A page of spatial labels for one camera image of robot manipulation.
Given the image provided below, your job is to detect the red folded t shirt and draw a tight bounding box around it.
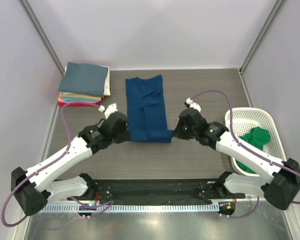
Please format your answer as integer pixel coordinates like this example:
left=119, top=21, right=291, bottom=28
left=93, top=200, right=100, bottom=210
left=57, top=96, right=104, bottom=107

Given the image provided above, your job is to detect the white slotted cable duct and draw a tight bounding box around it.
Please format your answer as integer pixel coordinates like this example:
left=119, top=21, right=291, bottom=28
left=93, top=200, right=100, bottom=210
left=39, top=202, right=220, bottom=214

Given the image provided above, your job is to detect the tan folded t shirt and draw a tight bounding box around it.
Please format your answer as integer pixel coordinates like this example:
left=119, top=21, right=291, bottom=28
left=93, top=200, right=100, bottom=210
left=59, top=92, right=104, bottom=101

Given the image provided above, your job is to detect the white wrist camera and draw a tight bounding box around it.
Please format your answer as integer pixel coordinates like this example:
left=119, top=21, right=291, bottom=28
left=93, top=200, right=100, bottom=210
left=184, top=98, right=201, bottom=113
left=98, top=103, right=118, bottom=120

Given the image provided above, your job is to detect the teal folded t shirt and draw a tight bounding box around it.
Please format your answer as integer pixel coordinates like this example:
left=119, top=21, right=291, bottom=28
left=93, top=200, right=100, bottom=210
left=62, top=97, right=101, bottom=103

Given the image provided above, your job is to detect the right aluminium frame post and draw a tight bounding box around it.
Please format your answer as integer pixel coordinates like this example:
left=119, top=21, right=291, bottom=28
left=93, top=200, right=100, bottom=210
left=238, top=0, right=286, bottom=75

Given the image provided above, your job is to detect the dark blue t shirt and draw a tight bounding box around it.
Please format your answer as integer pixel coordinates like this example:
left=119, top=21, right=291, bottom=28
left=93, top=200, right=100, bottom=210
left=125, top=75, right=173, bottom=144

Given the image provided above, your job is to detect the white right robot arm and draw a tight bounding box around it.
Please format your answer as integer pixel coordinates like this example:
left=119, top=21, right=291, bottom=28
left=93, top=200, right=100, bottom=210
left=174, top=107, right=300, bottom=210

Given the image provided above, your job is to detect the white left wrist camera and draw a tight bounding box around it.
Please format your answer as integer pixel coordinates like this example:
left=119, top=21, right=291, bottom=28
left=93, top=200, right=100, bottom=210
left=98, top=103, right=118, bottom=120

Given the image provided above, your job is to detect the salmon pink folded t shirt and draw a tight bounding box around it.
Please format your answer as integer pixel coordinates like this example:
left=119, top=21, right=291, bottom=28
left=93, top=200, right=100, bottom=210
left=57, top=96, right=101, bottom=104

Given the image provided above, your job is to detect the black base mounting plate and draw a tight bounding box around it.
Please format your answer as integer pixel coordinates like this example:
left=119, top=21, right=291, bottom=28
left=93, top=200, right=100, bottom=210
left=76, top=178, right=246, bottom=206

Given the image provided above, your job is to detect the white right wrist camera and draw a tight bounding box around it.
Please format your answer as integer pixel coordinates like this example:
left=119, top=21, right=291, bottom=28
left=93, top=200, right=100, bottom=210
left=184, top=98, right=201, bottom=113

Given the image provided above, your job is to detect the aluminium frame post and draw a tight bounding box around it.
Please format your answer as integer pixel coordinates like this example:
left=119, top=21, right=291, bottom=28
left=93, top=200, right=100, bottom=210
left=18, top=0, right=65, bottom=75
left=238, top=0, right=286, bottom=75

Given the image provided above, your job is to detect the left aluminium frame post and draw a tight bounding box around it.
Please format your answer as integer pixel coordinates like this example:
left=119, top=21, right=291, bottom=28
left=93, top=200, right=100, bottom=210
left=18, top=0, right=65, bottom=75

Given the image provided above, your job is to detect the white perforated laundry basket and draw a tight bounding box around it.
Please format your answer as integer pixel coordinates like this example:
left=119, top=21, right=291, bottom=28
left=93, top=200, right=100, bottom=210
left=224, top=107, right=286, bottom=161

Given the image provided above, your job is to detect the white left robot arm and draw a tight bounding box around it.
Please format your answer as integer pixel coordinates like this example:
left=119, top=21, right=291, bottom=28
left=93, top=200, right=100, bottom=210
left=11, top=111, right=131, bottom=216

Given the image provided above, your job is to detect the slate blue folded t shirt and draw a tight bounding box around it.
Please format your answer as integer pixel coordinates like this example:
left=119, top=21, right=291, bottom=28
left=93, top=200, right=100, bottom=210
left=58, top=62, right=108, bottom=96

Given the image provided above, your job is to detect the green t shirt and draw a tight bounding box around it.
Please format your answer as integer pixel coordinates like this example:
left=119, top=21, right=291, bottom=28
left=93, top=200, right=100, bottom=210
left=236, top=126, right=271, bottom=175

